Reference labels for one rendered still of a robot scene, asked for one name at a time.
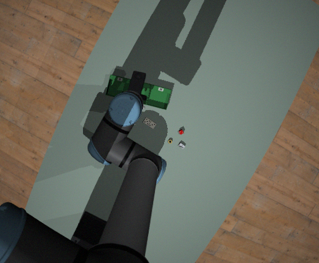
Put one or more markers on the white domino with black pips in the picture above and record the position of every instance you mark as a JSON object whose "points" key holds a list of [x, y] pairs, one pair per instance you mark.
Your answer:
{"points": [[149, 122]]}

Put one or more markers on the green rack of three bins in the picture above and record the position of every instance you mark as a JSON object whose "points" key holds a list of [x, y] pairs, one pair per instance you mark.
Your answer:
{"points": [[158, 99]]}

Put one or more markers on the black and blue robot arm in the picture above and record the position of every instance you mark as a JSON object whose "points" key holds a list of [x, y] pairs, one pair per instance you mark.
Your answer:
{"points": [[24, 239]]}

